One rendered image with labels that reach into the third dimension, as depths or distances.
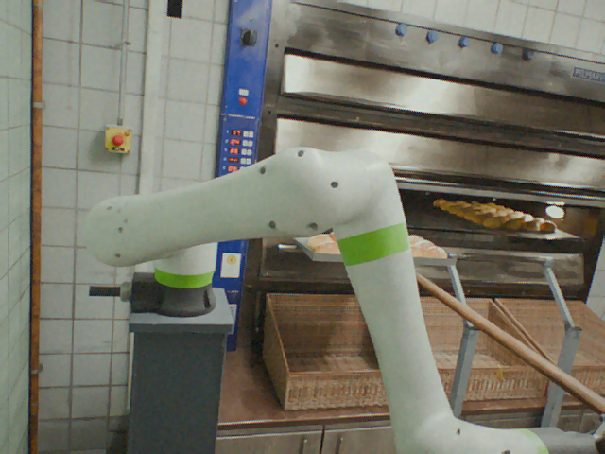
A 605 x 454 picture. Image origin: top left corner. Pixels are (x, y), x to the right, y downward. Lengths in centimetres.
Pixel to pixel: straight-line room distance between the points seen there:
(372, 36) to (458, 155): 68
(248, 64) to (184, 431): 138
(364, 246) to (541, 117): 200
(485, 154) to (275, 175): 197
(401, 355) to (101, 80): 158
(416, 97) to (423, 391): 166
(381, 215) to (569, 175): 214
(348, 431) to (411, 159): 118
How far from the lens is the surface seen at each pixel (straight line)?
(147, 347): 107
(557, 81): 276
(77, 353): 232
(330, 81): 215
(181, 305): 106
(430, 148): 238
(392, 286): 78
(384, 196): 78
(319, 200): 63
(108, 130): 198
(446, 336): 260
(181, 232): 79
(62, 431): 252
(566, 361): 232
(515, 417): 239
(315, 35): 216
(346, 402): 200
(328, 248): 166
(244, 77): 204
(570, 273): 303
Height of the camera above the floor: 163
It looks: 12 degrees down
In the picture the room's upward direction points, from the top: 8 degrees clockwise
